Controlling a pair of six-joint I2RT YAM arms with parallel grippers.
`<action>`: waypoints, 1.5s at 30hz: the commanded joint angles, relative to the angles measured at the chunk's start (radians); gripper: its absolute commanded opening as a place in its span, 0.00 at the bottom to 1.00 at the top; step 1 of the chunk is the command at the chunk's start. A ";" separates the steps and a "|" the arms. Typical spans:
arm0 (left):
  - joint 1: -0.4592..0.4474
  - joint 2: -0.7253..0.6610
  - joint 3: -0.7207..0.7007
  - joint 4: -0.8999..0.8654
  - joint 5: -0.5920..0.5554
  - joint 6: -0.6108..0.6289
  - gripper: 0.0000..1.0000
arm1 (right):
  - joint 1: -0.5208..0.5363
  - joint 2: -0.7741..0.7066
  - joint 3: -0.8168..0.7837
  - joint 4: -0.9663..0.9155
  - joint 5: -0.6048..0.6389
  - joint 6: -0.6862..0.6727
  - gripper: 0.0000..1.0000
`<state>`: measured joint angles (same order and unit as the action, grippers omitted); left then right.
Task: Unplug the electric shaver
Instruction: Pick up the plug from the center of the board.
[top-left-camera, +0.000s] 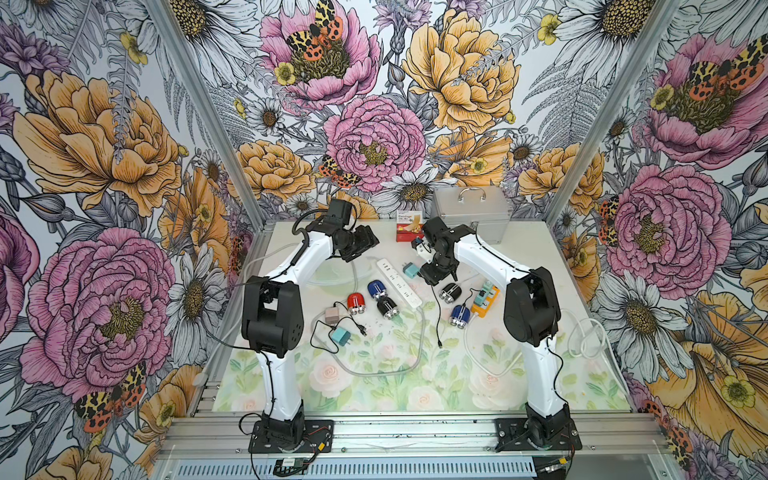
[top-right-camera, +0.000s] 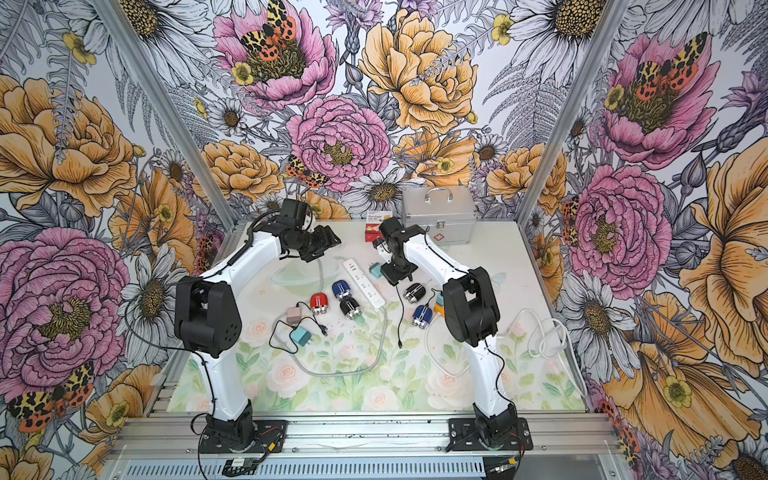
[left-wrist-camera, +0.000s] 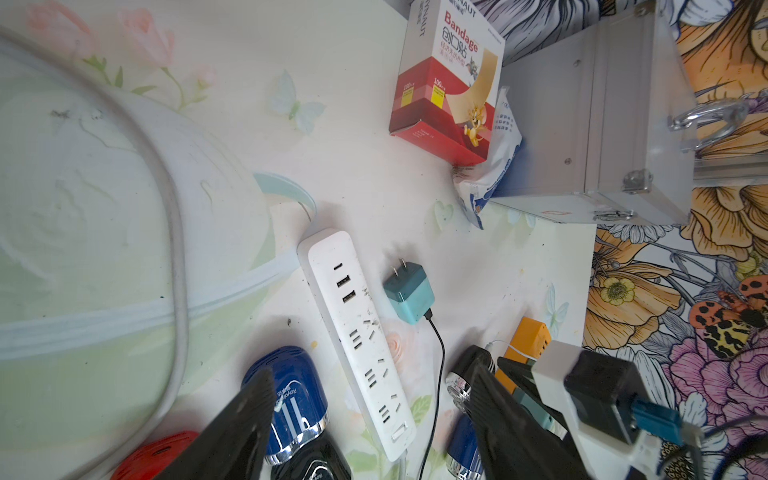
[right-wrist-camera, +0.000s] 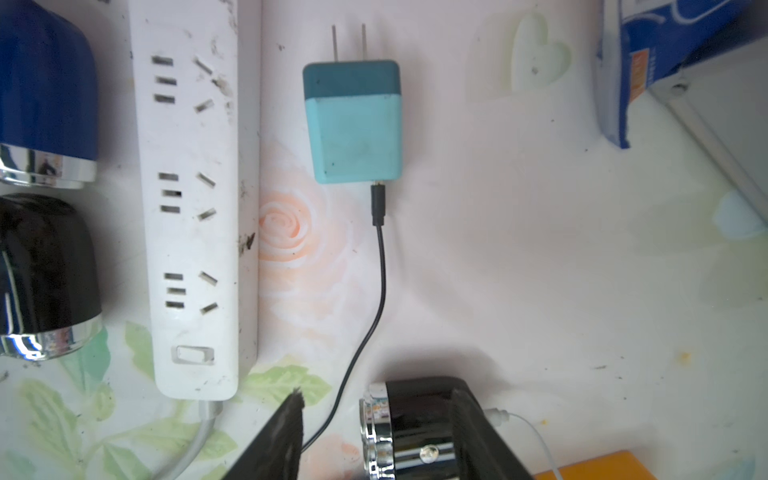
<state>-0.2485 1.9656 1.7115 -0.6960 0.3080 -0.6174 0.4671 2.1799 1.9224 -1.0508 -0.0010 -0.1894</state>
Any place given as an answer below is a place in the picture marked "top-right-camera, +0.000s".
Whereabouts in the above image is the teal usb charger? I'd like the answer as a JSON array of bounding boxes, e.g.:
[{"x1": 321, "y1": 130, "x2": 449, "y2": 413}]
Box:
[
  {"x1": 369, "y1": 262, "x2": 382, "y2": 279},
  {"x1": 290, "y1": 326, "x2": 312, "y2": 347}
]

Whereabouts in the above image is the red cardboard box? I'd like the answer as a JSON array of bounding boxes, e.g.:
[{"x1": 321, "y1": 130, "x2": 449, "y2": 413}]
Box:
[{"x1": 365, "y1": 210, "x2": 393, "y2": 243}]

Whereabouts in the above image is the white power strip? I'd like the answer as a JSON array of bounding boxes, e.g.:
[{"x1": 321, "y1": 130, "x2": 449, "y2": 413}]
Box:
[{"x1": 342, "y1": 259, "x2": 386, "y2": 310}]

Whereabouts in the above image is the silver metal case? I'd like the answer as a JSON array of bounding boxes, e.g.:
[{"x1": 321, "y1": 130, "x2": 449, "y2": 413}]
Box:
[{"x1": 403, "y1": 186, "x2": 476, "y2": 246}]

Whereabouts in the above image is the aluminium front rail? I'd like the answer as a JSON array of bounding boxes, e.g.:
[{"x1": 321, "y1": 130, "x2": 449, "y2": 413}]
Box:
[{"x1": 110, "y1": 411, "x2": 621, "y2": 460}]

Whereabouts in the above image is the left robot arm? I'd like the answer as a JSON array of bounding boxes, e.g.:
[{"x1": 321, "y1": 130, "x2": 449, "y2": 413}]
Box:
[{"x1": 174, "y1": 200, "x2": 341, "y2": 451}]

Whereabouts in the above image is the pink usb charger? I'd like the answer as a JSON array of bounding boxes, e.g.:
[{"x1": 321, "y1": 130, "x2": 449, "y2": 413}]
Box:
[{"x1": 285, "y1": 307, "x2": 303, "y2": 326}]

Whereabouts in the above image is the red electric shaver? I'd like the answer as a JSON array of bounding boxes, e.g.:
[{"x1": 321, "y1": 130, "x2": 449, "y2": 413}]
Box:
[{"x1": 310, "y1": 292, "x2": 329, "y2": 315}]

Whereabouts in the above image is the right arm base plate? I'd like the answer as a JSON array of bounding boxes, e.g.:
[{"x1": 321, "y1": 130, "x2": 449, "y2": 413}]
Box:
[{"x1": 445, "y1": 417, "x2": 534, "y2": 453}]

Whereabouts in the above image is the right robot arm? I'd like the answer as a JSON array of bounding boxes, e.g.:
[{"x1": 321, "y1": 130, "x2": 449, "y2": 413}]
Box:
[{"x1": 374, "y1": 218, "x2": 518, "y2": 449}]

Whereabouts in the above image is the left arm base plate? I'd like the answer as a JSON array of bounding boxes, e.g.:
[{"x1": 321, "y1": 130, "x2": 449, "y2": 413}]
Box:
[{"x1": 199, "y1": 418, "x2": 288, "y2": 454}]

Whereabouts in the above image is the dark blue electric shaver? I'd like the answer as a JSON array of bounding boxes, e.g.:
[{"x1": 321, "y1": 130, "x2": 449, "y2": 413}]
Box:
[{"x1": 412, "y1": 304, "x2": 434, "y2": 330}]

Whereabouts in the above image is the black usb cable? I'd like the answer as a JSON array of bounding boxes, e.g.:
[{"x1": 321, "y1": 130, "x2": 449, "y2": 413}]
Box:
[
  {"x1": 268, "y1": 317, "x2": 301, "y2": 355},
  {"x1": 392, "y1": 281, "x2": 406, "y2": 350},
  {"x1": 296, "y1": 301, "x2": 328, "y2": 337}
]

